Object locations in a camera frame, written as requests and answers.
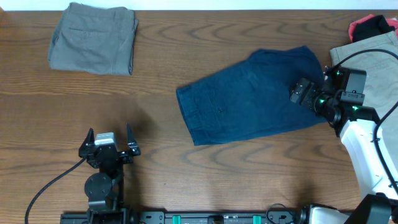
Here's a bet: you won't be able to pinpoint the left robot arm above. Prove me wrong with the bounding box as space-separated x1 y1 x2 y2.
78 124 141 223

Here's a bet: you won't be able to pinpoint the folded grey shorts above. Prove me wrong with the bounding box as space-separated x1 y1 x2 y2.
47 2 139 75

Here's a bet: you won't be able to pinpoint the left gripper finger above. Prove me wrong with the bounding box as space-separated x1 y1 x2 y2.
79 128 95 152
126 123 137 151

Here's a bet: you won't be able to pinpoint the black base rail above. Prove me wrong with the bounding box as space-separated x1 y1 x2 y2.
60 210 308 224

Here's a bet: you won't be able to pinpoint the red garment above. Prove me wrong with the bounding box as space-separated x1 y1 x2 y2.
348 14 398 43

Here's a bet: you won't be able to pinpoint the navy blue shorts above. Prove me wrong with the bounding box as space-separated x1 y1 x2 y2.
176 46 324 146

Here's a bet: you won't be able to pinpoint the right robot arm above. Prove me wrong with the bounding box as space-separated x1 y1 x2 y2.
290 78 397 223

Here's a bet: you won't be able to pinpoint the khaki beige shorts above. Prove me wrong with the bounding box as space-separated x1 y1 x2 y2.
330 32 397 165

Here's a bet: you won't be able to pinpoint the black garment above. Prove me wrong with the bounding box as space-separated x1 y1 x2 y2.
352 14 396 43

